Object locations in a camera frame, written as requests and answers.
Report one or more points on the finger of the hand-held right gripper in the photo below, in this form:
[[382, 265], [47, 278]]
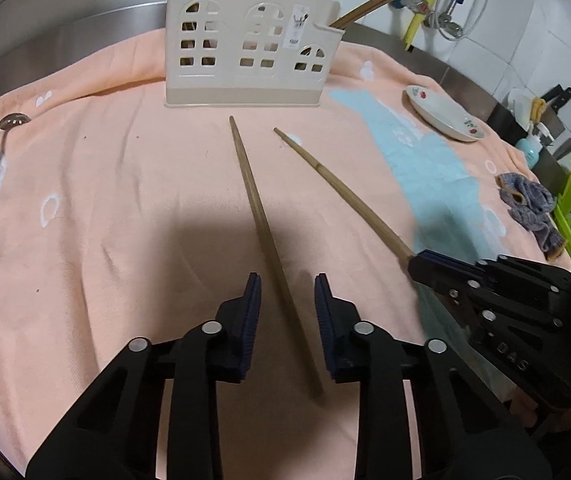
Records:
[[465, 265], [490, 305]]

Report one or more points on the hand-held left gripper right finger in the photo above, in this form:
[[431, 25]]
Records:
[[323, 320]]

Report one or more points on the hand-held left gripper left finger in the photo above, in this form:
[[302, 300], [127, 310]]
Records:
[[250, 320]]

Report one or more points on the wooden chopstick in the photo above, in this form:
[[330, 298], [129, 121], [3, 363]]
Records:
[[340, 190], [265, 230]]

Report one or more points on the beige plastic utensil holder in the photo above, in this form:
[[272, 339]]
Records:
[[245, 95]]

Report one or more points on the person's right forearm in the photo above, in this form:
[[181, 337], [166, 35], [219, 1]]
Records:
[[570, 412]]

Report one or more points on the grey rag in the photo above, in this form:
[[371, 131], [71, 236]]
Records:
[[530, 205]]

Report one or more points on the blue soap bottle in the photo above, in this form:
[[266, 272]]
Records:
[[533, 147]]

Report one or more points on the white floral plate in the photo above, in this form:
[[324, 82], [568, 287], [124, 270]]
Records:
[[445, 115]]

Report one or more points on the yellow sponge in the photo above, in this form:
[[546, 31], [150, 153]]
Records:
[[538, 109]]

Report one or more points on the peach towel with blue print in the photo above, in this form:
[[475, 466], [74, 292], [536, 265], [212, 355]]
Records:
[[115, 210]]

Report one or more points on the metal faucet valve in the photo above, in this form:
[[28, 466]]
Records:
[[418, 5]]

